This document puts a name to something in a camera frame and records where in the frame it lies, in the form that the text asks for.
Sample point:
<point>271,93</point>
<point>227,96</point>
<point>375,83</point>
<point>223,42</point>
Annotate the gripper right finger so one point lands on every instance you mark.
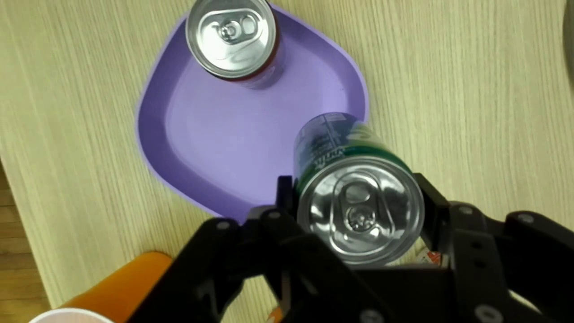
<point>489,251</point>

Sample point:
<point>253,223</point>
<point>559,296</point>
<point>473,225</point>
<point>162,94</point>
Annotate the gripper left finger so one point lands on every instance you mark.
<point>251,251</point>

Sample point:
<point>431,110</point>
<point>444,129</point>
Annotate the green and blue soda can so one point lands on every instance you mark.
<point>358,211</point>

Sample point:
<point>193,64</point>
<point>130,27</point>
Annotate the purple plastic plate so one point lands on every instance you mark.
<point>228,134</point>

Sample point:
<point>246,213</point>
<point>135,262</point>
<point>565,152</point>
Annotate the orange plastic cup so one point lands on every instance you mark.
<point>112,291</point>

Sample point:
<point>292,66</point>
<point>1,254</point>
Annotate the red soda can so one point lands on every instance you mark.
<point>233,38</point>

